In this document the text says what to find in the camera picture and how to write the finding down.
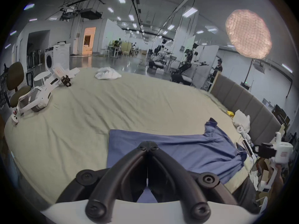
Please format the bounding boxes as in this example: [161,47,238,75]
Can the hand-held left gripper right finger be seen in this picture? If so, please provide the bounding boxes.
[149,141,239,222]

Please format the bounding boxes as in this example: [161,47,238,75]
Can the person's legs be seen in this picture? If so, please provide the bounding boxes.
[233,178,260,215]

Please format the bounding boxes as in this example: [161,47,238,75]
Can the dark blue shirt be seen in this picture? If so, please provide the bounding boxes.
[106,118,248,203]

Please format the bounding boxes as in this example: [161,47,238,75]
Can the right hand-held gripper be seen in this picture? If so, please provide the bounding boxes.
[253,132,294,188]

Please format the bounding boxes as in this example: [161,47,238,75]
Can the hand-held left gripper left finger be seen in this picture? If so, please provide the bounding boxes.
[56,141,150,222]

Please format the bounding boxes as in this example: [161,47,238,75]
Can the grey padded headboard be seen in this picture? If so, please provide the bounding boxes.
[210,72,284,149]

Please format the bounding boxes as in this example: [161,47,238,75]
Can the white washing machine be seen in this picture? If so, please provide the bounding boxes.
[44,43,71,73]

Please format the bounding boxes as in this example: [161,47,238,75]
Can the person's right hand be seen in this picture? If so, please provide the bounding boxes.
[269,163,284,189]

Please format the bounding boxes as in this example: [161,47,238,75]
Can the white headset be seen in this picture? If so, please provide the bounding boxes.
[17,87,53,116]

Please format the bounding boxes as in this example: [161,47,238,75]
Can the white bunched cloth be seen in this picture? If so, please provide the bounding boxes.
[95,67,122,80]

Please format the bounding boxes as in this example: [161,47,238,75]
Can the bed with pale green sheet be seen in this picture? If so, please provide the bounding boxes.
[4,67,257,205]

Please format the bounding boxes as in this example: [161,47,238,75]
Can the round honeycomb studio lamp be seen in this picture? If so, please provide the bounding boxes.
[225,9,273,60]

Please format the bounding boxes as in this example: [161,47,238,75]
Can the black and white robot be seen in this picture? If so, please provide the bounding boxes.
[148,40,174,70]
[171,43,210,86]

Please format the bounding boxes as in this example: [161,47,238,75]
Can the spare white hand-held gripper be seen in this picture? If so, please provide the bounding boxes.
[47,64,80,89]

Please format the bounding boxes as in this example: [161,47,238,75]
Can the olive office chair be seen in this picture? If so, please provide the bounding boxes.
[6,62,32,108]

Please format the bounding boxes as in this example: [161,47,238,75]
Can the white round side table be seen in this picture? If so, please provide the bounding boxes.
[34,71,53,89]

